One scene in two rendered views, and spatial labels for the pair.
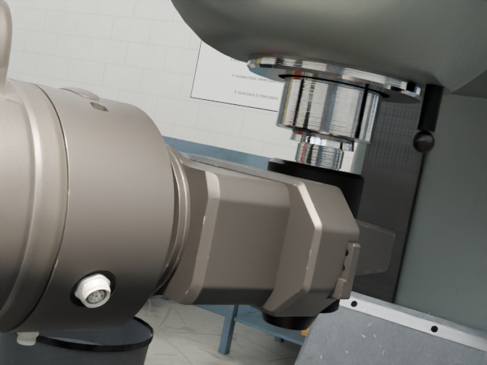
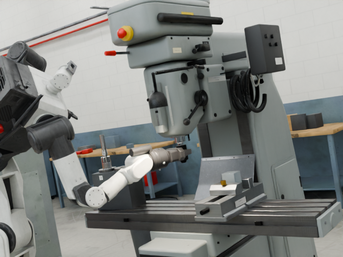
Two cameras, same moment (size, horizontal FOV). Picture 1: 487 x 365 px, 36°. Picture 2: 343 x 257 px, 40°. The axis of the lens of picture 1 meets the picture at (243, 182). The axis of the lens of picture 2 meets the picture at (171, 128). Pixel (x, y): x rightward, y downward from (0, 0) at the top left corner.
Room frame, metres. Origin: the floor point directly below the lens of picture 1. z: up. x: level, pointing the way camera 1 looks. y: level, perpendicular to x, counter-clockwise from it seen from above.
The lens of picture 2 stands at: (-1.72, -0.15, 1.45)
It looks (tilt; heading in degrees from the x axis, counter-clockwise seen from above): 3 degrees down; 4
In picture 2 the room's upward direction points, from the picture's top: 10 degrees counter-clockwise
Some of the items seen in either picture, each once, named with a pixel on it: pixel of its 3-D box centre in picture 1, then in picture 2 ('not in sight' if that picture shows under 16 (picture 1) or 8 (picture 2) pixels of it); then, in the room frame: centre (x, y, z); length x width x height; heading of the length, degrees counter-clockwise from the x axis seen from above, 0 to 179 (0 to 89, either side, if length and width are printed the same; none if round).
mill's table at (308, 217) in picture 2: not in sight; (195, 215); (0.35, -0.05, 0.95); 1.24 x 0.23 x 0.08; 56
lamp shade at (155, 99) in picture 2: not in sight; (157, 99); (0.12, 0.01, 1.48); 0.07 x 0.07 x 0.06
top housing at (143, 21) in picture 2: not in sight; (162, 22); (0.37, -0.04, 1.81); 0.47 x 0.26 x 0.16; 146
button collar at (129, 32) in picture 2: not in sight; (126, 33); (0.17, 0.09, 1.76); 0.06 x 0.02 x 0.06; 56
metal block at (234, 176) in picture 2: not in sight; (231, 179); (0.23, -0.23, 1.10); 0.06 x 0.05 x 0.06; 55
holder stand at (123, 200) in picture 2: not in sight; (118, 187); (0.60, 0.32, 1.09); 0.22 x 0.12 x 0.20; 63
